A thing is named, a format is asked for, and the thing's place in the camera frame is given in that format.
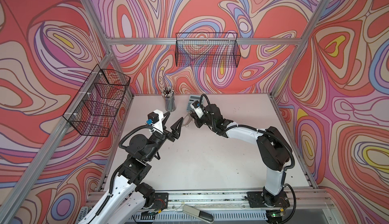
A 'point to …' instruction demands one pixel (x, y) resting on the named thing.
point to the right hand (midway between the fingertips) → (192, 117)
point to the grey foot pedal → (206, 216)
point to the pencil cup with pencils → (168, 94)
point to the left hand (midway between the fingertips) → (177, 117)
